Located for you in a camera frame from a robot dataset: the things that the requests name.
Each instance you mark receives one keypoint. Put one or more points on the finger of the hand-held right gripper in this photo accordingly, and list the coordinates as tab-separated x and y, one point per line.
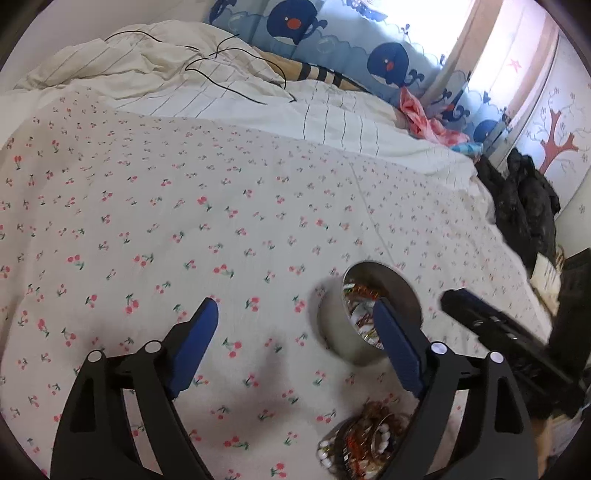
485	318

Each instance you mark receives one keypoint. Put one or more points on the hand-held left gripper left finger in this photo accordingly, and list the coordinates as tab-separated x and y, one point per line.
194	350

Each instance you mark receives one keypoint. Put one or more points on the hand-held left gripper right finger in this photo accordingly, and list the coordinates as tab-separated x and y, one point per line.
397	346

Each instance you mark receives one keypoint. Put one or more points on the round metal tin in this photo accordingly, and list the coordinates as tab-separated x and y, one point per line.
337	323

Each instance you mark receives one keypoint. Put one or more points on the black jacket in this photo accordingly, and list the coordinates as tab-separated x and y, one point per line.
531	207

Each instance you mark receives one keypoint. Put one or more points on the cherry print bedsheet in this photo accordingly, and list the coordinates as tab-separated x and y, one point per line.
184	207

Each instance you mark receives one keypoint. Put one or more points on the light blue cloth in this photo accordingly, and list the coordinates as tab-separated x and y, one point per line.
468	148

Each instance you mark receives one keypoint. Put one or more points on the pink cloth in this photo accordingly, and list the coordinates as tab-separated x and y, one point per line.
420	120

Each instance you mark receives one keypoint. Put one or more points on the white striped duvet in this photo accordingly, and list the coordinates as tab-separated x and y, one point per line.
323	120

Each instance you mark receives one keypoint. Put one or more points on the striped pillow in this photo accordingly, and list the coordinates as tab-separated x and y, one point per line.
318	74

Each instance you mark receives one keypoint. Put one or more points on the blue whale print curtain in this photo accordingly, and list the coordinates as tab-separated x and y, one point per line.
332	41

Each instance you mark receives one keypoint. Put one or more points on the red tree wall sticker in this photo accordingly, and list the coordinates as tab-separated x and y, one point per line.
554	138

